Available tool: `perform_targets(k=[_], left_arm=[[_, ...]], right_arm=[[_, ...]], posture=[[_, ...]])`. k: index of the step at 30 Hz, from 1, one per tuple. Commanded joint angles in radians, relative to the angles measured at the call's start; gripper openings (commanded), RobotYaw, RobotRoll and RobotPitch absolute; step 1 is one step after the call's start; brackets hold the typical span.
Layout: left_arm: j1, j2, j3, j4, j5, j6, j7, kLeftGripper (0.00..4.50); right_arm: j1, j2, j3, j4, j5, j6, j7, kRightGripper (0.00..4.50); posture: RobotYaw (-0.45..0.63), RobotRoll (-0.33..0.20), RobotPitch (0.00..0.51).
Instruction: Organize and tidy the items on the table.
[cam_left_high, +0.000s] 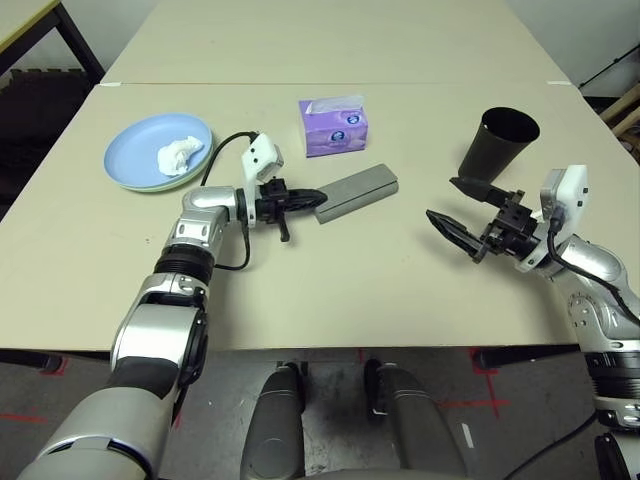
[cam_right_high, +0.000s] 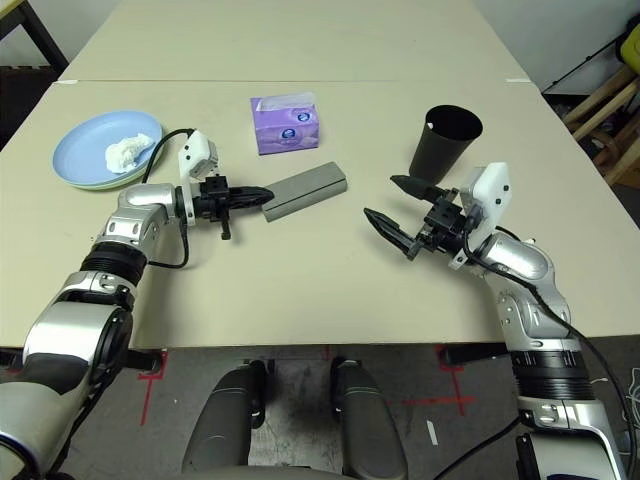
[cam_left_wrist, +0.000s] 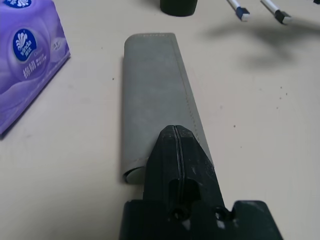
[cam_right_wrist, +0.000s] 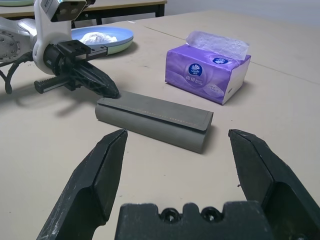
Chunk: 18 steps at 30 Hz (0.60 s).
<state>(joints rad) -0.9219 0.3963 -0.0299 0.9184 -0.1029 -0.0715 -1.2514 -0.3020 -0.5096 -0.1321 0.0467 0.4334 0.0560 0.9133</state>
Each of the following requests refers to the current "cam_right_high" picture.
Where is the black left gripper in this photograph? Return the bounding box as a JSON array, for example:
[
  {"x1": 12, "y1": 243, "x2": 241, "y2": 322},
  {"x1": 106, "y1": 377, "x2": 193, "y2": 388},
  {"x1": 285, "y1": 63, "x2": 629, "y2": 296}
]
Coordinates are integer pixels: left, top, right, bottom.
[{"x1": 192, "y1": 174, "x2": 276, "y2": 241}]

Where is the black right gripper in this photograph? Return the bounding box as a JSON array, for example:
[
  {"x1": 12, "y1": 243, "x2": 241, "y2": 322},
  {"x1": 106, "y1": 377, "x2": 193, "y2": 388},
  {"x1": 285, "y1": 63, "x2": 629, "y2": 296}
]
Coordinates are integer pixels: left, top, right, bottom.
[{"x1": 363, "y1": 173, "x2": 474, "y2": 262}]

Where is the grey glasses case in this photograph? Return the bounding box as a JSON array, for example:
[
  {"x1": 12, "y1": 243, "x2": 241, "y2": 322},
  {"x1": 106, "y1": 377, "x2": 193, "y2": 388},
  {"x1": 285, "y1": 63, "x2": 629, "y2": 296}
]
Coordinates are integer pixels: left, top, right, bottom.
[{"x1": 262, "y1": 160, "x2": 349, "y2": 224}]

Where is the white tissue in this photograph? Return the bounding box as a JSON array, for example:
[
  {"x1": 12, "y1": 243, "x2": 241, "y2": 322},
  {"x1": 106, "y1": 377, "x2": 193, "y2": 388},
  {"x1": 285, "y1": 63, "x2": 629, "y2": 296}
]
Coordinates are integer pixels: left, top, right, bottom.
[{"x1": 104, "y1": 132, "x2": 154, "y2": 175}]

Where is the blue plastic plate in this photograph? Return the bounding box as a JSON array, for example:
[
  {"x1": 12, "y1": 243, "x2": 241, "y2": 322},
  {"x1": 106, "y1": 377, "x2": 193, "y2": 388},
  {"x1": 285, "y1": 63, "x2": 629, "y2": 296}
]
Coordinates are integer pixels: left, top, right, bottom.
[{"x1": 52, "y1": 110, "x2": 165, "y2": 189}]

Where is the black plastic cup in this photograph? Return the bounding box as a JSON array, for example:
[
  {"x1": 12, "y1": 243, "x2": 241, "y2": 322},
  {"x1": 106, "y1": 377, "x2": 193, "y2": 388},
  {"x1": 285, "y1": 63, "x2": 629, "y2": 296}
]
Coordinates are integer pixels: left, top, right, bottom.
[{"x1": 408, "y1": 103, "x2": 484, "y2": 185}]

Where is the purple tissue pack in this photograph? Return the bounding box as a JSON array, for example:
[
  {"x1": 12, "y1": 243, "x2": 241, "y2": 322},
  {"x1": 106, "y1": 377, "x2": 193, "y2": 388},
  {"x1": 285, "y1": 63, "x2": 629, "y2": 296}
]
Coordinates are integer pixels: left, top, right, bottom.
[{"x1": 249, "y1": 92, "x2": 321, "y2": 157}]

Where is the green plastic plate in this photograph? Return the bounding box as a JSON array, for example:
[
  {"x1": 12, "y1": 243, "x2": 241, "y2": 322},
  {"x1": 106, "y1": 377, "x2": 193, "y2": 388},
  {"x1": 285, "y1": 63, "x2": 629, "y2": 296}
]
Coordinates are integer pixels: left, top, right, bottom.
[{"x1": 62, "y1": 147, "x2": 166, "y2": 193}]

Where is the black table foot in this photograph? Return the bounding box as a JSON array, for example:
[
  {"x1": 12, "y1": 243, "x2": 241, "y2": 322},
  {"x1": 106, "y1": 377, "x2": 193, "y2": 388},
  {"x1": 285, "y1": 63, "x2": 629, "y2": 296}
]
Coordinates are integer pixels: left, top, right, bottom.
[
  {"x1": 442, "y1": 344, "x2": 514, "y2": 369},
  {"x1": 124, "y1": 348, "x2": 165, "y2": 375}
]

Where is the red floor tape cross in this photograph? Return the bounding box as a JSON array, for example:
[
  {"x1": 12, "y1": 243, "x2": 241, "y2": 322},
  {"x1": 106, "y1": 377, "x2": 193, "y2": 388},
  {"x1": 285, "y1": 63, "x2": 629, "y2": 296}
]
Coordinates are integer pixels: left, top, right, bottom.
[{"x1": 402, "y1": 349, "x2": 476, "y2": 416}]

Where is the grey right robot leg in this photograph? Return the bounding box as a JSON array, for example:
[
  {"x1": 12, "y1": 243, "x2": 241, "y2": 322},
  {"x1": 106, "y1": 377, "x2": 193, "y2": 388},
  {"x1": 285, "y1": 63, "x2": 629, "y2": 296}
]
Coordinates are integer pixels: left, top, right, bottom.
[{"x1": 332, "y1": 357, "x2": 409, "y2": 476}]

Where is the grey robot leg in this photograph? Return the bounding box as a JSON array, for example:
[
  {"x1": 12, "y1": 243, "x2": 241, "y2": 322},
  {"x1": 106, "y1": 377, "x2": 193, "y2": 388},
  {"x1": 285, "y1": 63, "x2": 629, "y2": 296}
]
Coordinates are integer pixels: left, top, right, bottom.
[
  {"x1": 332, "y1": 357, "x2": 409, "y2": 476},
  {"x1": 180, "y1": 359, "x2": 266, "y2": 474}
]

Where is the grey left robot leg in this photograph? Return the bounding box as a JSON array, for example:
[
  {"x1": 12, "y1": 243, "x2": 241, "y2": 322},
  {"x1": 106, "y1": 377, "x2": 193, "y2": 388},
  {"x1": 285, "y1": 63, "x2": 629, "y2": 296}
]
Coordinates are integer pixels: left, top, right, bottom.
[{"x1": 180, "y1": 359, "x2": 266, "y2": 474}]

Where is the red floor tape mark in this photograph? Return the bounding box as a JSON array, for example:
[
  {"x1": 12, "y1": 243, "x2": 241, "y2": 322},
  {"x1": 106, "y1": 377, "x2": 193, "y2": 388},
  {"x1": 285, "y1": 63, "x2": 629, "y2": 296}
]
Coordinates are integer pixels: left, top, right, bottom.
[{"x1": 137, "y1": 352, "x2": 169, "y2": 426}]

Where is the yellow-green object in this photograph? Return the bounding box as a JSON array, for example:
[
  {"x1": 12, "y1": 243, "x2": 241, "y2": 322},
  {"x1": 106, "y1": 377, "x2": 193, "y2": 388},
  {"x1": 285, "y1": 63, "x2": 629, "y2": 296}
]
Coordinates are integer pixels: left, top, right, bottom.
[{"x1": 617, "y1": 24, "x2": 640, "y2": 66}]

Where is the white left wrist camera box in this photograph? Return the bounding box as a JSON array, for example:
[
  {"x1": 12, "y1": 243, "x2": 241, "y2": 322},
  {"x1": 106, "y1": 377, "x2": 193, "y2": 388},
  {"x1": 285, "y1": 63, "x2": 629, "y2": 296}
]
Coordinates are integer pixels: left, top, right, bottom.
[{"x1": 177, "y1": 129, "x2": 221, "y2": 227}]

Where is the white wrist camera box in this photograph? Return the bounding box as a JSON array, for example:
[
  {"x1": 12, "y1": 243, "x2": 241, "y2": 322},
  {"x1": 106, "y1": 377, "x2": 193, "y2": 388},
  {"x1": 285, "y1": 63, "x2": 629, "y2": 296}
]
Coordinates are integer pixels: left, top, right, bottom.
[
  {"x1": 449, "y1": 161, "x2": 512, "y2": 272},
  {"x1": 177, "y1": 129, "x2": 221, "y2": 227}
]

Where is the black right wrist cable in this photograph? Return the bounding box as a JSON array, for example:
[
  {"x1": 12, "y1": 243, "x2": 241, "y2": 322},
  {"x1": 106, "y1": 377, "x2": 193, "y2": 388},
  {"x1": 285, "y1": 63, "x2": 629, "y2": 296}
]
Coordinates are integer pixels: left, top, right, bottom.
[{"x1": 462, "y1": 212, "x2": 640, "y2": 451}]

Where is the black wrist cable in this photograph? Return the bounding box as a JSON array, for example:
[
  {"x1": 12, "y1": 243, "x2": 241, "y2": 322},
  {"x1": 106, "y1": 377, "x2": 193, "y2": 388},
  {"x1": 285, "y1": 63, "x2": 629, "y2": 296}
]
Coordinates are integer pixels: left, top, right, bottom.
[
  {"x1": 141, "y1": 128, "x2": 197, "y2": 270},
  {"x1": 462, "y1": 212, "x2": 640, "y2": 451}
]

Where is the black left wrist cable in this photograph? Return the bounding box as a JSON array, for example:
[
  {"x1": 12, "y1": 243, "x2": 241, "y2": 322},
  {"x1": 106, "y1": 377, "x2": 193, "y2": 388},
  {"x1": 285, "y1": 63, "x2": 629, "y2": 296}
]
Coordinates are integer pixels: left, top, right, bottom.
[{"x1": 141, "y1": 128, "x2": 197, "y2": 270}]

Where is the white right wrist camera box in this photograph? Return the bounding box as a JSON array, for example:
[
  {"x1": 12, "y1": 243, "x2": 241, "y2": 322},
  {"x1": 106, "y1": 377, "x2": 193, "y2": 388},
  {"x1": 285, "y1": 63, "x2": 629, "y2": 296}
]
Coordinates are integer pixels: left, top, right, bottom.
[{"x1": 449, "y1": 161, "x2": 512, "y2": 272}]

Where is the wooden frame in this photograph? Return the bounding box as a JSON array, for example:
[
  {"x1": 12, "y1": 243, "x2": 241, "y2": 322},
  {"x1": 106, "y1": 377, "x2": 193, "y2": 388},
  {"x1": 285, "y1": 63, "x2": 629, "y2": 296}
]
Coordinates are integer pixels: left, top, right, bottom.
[{"x1": 562, "y1": 67, "x2": 640, "y2": 189}]

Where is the side table with black frame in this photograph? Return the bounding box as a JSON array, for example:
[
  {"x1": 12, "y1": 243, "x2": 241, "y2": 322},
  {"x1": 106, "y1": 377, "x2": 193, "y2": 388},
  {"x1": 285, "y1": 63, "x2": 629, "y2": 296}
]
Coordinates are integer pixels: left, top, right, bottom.
[{"x1": 0, "y1": 0, "x2": 71, "y2": 71}]

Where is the black hanging cable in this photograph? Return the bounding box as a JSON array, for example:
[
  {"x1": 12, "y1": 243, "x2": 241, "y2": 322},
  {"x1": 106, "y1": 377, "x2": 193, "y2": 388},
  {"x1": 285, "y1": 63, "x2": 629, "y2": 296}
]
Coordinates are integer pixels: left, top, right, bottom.
[{"x1": 439, "y1": 419, "x2": 521, "y2": 480}]

